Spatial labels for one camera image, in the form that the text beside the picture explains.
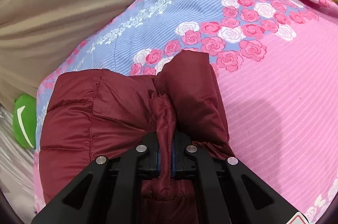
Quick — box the maroon puffer jacket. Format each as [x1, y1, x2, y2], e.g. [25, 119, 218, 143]
[39, 50, 233, 223]

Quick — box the green pillow white stripe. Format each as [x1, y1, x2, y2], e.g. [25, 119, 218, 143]
[13, 94, 37, 149]

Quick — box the pink floral bed sheet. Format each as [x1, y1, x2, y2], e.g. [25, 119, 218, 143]
[36, 0, 337, 223]

